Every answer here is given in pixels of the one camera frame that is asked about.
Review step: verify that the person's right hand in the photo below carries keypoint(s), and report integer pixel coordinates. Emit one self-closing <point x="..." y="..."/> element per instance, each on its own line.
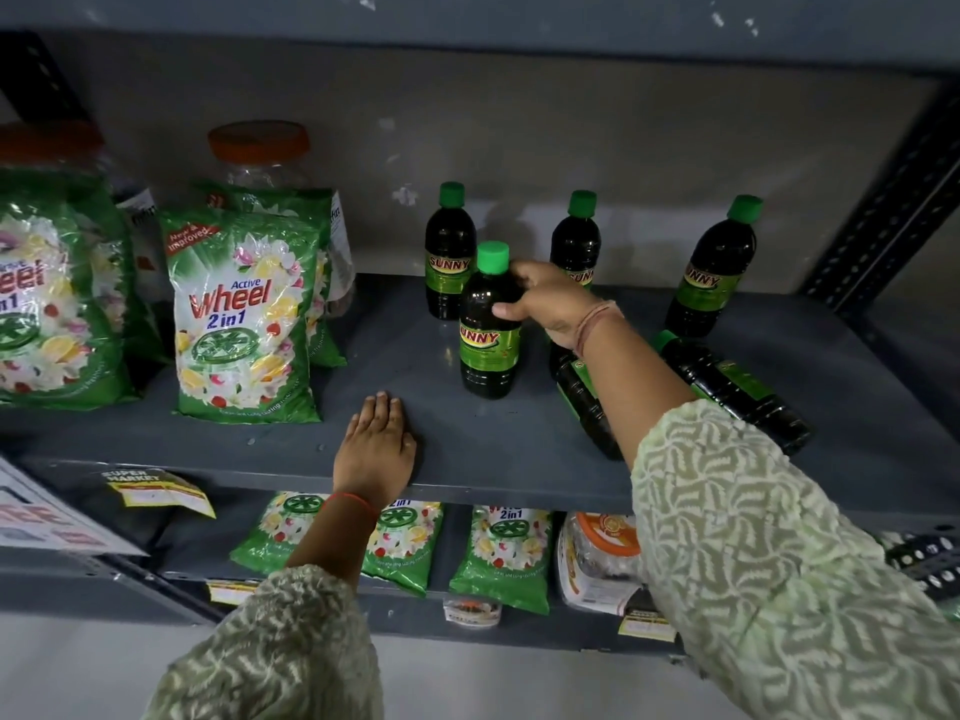
<point x="559" y="303"/>

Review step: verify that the person's left hand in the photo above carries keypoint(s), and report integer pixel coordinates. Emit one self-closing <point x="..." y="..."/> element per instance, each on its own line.
<point x="375" y="457"/>

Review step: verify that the person's right thumb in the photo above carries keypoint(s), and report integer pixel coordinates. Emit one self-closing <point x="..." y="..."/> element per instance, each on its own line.
<point x="514" y="310"/>

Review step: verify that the person's left middle finger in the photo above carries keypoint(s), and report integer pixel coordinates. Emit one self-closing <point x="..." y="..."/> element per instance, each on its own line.
<point x="381" y="416"/>

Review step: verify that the person's left thumb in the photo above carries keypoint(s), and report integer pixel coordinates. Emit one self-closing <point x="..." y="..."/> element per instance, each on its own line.
<point x="410" y="455"/>

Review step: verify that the person's left little finger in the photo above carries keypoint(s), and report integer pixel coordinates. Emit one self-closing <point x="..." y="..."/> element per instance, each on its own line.
<point x="351" y="434"/>

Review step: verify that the dark bottle with green cap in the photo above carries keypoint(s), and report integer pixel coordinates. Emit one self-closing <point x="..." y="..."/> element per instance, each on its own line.
<point x="739" y="393"/>
<point x="585" y="404"/>
<point x="709" y="281"/>
<point x="448" y="254"/>
<point x="489" y="344"/>
<point x="574" y="243"/>

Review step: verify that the person's left forearm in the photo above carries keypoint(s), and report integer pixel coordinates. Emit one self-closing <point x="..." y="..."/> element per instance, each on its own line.
<point x="300" y="637"/>

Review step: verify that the person's right forearm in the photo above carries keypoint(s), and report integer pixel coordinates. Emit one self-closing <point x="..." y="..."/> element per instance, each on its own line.
<point x="750" y="547"/>

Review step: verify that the grey metal shelf rack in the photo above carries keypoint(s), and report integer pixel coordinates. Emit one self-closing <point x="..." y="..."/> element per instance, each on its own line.
<point x="465" y="449"/>

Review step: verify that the red wrist thread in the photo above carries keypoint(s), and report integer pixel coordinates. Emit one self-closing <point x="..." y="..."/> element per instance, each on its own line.
<point x="352" y="500"/>

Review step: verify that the pink wrist thread band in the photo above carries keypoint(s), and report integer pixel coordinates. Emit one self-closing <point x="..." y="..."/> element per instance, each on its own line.
<point x="595" y="322"/>

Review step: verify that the small green detergent packet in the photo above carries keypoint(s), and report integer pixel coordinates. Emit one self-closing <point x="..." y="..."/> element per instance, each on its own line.
<point x="405" y="543"/>
<point x="506" y="554"/>
<point x="270" y="532"/>

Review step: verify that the white shelf price label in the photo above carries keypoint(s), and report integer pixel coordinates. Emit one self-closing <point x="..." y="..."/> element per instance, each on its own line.
<point x="472" y="612"/>

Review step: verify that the yellow shelf price label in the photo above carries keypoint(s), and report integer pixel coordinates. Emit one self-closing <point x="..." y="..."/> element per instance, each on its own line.
<point x="646" y="628"/>
<point x="231" y="592"/>
<point x="161" y="493"/>

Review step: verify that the clear jar with orange lid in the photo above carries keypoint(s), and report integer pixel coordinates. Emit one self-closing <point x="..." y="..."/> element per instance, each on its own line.
<point x="600" y="562"/>
<point x="259" y="153"/>
<point x="52" y="142"/>

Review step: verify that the large green detergent powder packet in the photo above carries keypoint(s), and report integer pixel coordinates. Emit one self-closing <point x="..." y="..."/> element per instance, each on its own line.
<point x="52" y="307"/>

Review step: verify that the white printed paper sign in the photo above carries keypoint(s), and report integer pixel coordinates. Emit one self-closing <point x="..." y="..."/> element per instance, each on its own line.
<point x="37" y="521"/>

